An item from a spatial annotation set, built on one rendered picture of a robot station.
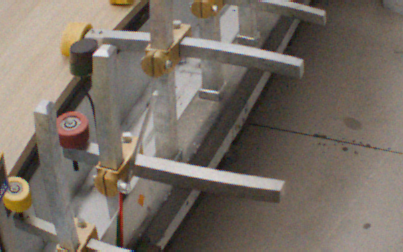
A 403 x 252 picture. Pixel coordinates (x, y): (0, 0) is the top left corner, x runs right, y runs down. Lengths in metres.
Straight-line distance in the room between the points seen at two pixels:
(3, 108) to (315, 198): 1.43
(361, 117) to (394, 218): 0.63
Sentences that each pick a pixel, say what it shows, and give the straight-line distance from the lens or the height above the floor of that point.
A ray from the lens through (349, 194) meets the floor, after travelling 3.37.
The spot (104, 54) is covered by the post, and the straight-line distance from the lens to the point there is 1.92.
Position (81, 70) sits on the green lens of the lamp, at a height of 1.08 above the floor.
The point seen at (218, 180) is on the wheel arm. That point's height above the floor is 0.86.
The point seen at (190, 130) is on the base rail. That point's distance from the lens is 2.43.
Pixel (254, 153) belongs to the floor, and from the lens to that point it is 3.56.
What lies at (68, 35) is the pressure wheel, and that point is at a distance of 2.30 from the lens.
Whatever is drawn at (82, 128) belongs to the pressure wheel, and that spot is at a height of 0.91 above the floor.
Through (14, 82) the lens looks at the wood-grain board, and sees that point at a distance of 2.31.
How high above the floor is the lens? 2.08
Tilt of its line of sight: 34 degrees down
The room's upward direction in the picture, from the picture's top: 3 degrees counter-clockwise
